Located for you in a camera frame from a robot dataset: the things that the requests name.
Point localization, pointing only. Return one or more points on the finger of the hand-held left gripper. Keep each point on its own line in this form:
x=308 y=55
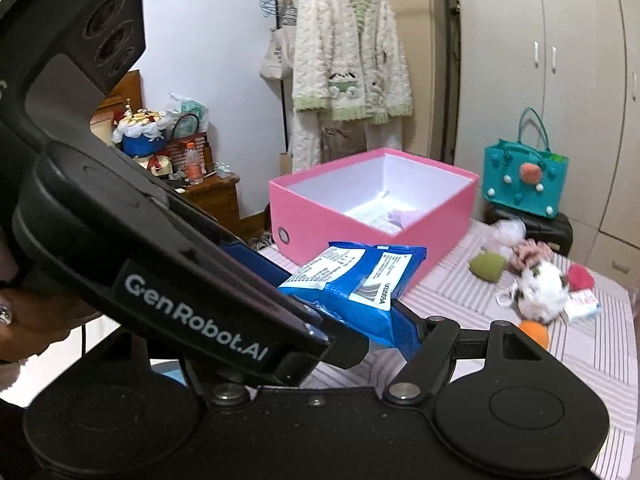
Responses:
x=350 y=345
x=250 y=262

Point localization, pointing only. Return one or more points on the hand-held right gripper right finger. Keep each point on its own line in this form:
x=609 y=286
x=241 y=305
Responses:
x=405 y=330

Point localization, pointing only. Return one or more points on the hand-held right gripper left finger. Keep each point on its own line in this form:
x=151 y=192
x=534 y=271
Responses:
x=212 y=381

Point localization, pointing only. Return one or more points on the blue wet wipes packet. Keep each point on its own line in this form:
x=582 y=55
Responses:
x=350 y=270

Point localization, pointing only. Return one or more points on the pink storage box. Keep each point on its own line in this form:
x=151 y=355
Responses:
x=350 y=240

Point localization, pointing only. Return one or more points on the clear plastic bag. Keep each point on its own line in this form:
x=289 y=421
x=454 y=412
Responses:
x=510 y=232

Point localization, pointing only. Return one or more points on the pink floral scrunchie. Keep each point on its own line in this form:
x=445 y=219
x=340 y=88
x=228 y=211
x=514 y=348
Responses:
x=530 y=254

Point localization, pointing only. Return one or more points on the person's left forearm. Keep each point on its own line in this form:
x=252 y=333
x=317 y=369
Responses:
x=7 y=375

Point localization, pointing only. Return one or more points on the person's left hand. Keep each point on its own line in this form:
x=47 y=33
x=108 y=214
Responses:
x=40 y=325

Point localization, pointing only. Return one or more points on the patterned slippers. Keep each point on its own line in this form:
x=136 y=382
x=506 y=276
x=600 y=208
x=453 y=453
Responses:
x=261 y=245

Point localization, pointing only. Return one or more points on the wooden nightstand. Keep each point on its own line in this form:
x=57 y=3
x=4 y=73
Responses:
x=212 y=200

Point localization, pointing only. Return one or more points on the red and white ornament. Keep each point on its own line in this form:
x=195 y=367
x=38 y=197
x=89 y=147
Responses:
x=156 y=166

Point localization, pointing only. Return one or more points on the blue flower bouquet box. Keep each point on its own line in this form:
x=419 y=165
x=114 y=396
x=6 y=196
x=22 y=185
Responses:
x=140 y=140

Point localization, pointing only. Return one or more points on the teal and white packet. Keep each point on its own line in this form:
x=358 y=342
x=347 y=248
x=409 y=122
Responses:
x=226 y=171

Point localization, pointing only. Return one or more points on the narrow brown paper bag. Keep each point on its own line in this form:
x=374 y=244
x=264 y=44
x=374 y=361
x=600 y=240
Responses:
x=285 y=164

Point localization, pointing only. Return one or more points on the orange label plastic bottle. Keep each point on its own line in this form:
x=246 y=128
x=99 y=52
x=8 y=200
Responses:
x=194 y=165

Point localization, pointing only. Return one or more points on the woven basket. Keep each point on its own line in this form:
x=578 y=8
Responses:
x=187 y=142

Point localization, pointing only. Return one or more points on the white plastic packet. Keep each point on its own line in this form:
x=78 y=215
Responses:
x=372 y=217

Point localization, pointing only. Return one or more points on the wooden headboard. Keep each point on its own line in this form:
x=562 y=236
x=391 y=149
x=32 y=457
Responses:
x=127 y=95

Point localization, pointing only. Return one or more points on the orange plush ball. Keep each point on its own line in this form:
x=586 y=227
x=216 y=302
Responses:
x=534 y=332

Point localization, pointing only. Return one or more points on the cream fleece pajama pants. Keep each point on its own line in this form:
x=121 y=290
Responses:
x=310 y=145

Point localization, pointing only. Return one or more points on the white cow plush toy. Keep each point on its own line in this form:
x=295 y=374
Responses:
x=542 y=290

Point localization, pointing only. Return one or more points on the white plastic bag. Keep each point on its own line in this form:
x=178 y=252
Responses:
x=192 y=107

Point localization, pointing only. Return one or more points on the black clothes rack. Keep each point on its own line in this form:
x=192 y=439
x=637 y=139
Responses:
x=287 y=110

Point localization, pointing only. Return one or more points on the black stool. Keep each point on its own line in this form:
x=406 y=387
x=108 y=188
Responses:
x=550 y=232

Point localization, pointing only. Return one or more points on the striped bedsheet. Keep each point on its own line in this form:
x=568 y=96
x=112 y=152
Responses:
x=575 y=385

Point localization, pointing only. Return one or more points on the small white carton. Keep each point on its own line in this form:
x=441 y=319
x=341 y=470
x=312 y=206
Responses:
x=582 y=307

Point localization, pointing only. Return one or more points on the teal felt handbag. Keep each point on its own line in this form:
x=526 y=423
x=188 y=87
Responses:
x=520 y=180

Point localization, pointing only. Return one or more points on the beige canvas tote bag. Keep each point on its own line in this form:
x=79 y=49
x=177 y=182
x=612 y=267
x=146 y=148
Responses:
x=276 y=57

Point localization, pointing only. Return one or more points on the cream fleece pajama jacket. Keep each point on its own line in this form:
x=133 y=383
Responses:
x=350 y=50

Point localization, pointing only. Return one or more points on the beige wardrobe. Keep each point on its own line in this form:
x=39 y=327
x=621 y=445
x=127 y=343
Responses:
x=550 y=110

